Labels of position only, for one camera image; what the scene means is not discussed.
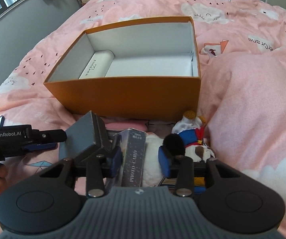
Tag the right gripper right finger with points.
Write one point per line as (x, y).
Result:
(177, 167)

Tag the brown dog plush sailor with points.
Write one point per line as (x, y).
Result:
(191, 129)

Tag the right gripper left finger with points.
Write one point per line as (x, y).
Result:
(101, 167)

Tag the pink pouch with cards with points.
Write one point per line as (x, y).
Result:
(160, 128)

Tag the dark grey square box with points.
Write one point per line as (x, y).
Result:
(86, 139)

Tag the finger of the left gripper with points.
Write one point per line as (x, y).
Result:
(48, 136)
(40, 147)

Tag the pink fleece blanket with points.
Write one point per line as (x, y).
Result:
(243, 98)

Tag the white case in box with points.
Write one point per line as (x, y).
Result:
(98, 65)

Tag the white plush with black ear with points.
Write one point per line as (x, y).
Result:
(152, 173)

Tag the photo card box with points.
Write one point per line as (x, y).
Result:
(133, 144)

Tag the pink patterned duvet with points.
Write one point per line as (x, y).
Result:
(222, 27)

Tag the orange cardboard box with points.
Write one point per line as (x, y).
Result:
(155, 74)

